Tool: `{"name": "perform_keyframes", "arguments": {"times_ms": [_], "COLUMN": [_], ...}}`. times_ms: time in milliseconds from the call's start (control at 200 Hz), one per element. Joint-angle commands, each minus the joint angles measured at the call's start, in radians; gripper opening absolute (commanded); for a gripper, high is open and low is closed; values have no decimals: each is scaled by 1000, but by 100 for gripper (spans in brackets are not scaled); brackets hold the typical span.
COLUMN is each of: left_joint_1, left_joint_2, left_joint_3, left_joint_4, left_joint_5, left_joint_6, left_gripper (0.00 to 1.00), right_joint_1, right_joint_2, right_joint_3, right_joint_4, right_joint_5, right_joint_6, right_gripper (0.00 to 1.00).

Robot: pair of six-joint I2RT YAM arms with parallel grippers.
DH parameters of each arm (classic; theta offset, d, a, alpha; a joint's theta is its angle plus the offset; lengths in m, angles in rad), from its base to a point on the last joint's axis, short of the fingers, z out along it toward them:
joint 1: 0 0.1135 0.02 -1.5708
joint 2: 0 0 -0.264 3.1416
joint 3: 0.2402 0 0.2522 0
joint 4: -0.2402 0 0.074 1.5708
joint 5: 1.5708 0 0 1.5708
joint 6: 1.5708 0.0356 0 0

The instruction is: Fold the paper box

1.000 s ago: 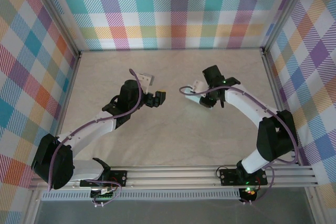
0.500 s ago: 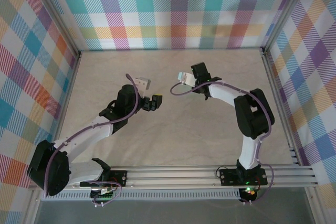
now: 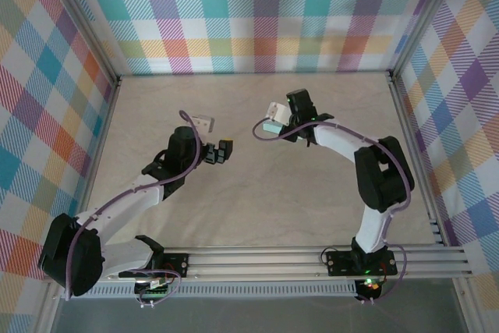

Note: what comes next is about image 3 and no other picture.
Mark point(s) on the mint green paper box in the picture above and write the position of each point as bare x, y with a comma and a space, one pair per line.
271, 128

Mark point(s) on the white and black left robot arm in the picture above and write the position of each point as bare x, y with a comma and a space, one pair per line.
124, 208

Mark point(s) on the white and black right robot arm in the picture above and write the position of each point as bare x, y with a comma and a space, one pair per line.
343, 138

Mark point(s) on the circuit board with white connector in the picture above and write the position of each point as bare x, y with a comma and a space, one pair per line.
156, 283

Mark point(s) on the circuit board with lit LEDs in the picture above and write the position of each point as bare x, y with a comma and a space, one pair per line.
368, 284

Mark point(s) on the aluminium table side rail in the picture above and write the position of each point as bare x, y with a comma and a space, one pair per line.
403, 108
94, 165

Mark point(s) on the wide aluminium mounting rail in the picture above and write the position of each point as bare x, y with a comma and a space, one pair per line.
253, 261

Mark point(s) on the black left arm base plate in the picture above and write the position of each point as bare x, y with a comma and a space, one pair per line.
175, 264

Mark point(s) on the aluminium frame post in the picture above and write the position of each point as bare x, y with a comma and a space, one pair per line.
83, 25
425, 17
47, 313
468, 305

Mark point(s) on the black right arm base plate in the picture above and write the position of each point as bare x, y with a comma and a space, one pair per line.
339, 263

